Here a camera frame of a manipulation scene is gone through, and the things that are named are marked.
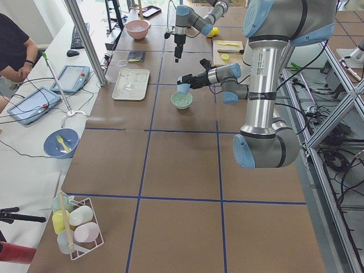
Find near teach pendant tablet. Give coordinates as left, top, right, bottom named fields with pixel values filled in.
left=7, top=86, right=61, bottom=125

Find clear ice cubes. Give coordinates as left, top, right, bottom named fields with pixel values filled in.
left=175, top=98, right=189, bottom=106

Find wooden rack handle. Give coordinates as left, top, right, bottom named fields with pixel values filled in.
left=58, top=191, right=75, bottom=248

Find light blue cup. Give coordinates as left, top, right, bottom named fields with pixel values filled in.
left=177, top=83, right=191, bottom=95

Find aluminium frame post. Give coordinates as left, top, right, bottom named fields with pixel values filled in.
left=64, top=0, right=107, bottom=86

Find blue bowl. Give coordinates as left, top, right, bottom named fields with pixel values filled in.
left=43, top=128, right=80, bottom=159

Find red cylinder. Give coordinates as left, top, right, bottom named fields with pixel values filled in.
left=0, top=241, right=36, bottom=264

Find yellow plastic fork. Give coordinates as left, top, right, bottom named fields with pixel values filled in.
left=56, top=135, right=71, bottom=153

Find white wire cup rack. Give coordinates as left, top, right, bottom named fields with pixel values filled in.
left=54, top=191, right=104, bottom=260

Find black computer mouse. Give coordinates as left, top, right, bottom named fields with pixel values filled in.
left=66, top=49, right=80, bottom=57

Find small clear glass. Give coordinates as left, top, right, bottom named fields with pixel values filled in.
left=117, top=60, right=128, bottom=68

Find steel muddler black cap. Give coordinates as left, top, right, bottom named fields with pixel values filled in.
left=217, top=49, right=244, bottom=55

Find person in black shirt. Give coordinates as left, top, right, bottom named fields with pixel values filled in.
left=0, top=13, right=39, bottom=114

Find white stick stand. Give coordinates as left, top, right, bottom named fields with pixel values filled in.
left=42, top=52, right=88, bottom=129

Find yellow plastic knife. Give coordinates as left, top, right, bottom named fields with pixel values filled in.
left=217, top=42, right=239, bottom=47

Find wooden cutting board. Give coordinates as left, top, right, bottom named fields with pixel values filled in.
left=213, top=40, right=244, bottom=66

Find green cup in rack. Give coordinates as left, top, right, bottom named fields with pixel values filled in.
left=52, top=193, right=75, bottom=213

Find pale blue cup in rack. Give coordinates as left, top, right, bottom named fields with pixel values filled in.
left=57, top=230, right=75, bottom=254

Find far teach pendant tablet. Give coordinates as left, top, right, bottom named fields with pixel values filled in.
left=57, top=65, right=90, bottom=94

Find black keyboard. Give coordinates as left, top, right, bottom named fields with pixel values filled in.
left=70, top=26, right=84, bottom=49

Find round yellow lemon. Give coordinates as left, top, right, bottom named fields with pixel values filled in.
left=206, top=27, right=219, bottom=38

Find black tripod handle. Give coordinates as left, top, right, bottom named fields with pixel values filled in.
left=1, top=206, right=47, bottom=224

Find light green bowl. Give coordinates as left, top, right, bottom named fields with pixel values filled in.
left=171, top=92, right=193, bottom=110

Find yellow cup in rack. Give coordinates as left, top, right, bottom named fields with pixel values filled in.
left=52, top=209, right=65, bottom=235

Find clear wine glass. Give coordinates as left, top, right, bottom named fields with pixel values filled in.
left=119, top=67, right=134, bottom=90

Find pink bowl with ice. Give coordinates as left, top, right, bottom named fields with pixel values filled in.
left=125, top=20, right=151, bottom=40

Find teach pendant tablet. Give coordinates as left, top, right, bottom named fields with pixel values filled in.
left=57, top=65, right=90, bottom=94
left=7, top=86, right=61, bottom=125

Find grey yellow cloth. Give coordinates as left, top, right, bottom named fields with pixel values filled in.
left=127, top=51, right=146, bottom=63

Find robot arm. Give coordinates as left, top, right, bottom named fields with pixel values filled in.
left=172, top=1, right=229, bottom=63
left=177, top=1, right=337, bottom=168

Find white cup in rack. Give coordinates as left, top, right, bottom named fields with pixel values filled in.
left=69, top=205, right=93, bottom=226

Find pink cup in rack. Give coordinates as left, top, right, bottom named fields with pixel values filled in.
left=74, top=222, right=100, bottom=243

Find cream bear tray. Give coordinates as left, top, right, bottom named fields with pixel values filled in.
left=111, top=69, right=150, bottom=101

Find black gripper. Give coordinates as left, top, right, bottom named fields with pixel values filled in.
left=177, top=74, right=210, bottom=89
left=174, top=34, right=186, bottom=63

